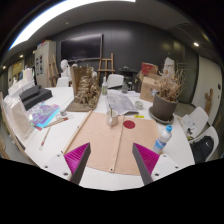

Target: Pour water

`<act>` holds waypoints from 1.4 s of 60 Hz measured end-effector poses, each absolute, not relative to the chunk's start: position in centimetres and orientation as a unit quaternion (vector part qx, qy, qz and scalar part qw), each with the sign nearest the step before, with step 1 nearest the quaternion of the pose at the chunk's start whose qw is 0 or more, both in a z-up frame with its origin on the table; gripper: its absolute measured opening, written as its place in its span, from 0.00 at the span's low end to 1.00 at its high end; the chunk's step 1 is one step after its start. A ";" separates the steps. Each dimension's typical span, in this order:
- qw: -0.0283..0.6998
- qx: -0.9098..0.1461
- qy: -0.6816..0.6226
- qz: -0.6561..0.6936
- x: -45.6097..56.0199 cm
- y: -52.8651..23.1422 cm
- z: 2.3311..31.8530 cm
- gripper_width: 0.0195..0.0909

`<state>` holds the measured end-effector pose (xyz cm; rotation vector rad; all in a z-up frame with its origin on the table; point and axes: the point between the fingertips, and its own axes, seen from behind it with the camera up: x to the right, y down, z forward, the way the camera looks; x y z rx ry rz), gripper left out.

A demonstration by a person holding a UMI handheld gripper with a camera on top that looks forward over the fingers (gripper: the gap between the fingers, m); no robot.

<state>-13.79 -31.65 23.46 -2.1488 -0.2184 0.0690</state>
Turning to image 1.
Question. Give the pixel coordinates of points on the black round side table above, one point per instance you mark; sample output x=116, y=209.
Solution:
x=128, y=74

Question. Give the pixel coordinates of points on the wooden figure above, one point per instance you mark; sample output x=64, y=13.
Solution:
x=208, y=100

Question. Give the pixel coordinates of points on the white bottle with blue cap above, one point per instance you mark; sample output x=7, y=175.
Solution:
x=162, y=139

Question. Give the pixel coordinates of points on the beige canvas mat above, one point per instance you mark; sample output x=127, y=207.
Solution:
x=100, y=140

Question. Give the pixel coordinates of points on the dried plant in grey pot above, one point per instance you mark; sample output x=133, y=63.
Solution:
x=164, y=107

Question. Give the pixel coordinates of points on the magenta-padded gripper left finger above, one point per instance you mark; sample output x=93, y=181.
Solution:
x=75, y=160

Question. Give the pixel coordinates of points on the white plaster cast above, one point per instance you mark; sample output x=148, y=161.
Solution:
x=169, y=66

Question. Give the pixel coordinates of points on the white chair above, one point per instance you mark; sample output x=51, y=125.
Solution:
x=115, y=80
x=200, y=116
x=62, y=82
x=211, y=131

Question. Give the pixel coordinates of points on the wooden paintbrush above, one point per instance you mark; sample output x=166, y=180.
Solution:
x=45, y=138
x=60, y=121

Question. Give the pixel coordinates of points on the red box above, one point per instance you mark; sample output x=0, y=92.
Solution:
x=149, y=68

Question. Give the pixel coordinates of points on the yellow tag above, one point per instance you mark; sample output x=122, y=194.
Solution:
x=139, y=116

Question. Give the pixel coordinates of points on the printed newspaper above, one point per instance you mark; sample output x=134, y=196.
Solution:
x=120, y=102

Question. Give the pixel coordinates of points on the wooden stir stick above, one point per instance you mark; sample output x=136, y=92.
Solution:
x=110, y=109

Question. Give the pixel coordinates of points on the black wall screen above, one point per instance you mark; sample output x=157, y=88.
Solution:
x=81, y=47

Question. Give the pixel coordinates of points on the wooden easel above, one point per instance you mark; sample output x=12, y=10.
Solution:
x=53, y=71
x=106, y=68

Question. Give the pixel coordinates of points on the white mug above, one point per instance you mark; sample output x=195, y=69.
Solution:
x=112, y=119

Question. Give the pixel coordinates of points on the white plaster bust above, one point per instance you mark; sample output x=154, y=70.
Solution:
x=65, y=68

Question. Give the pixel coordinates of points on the bronze sculpture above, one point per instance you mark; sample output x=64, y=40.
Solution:
x=86, y=90

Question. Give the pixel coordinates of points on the black backpack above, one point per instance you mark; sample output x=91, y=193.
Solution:
x=201, y=150

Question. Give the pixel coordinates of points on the grey glass bottle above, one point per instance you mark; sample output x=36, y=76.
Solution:
x=125, y=87

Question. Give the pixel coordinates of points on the small glass jar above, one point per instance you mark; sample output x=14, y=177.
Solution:
x=63, y=112

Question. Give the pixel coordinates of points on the papers on chair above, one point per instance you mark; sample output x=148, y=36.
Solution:
x=188, y=124

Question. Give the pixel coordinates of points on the small grey bowl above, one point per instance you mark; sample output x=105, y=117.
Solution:
x=139, y=105

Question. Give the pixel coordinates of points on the grey plant saucer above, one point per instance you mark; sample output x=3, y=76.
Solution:
x=154, y=117

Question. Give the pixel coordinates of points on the cardboard box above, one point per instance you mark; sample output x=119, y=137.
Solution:
x=147, y=89

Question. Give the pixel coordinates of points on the black flat boxes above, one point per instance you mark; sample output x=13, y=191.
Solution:
x=35, y=96

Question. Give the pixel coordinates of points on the colourful book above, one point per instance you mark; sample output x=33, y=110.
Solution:
x=43, y=115

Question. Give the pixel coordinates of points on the flat round red coaster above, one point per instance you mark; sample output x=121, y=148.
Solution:
x=129, y=124

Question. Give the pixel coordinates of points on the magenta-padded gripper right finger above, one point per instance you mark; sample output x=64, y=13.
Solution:
x=148, y=160

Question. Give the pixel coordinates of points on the white cabinet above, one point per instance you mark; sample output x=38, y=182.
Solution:
x=42, y=65

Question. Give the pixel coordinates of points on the white wrapped canvas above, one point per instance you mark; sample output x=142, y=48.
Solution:
x=18, y=118

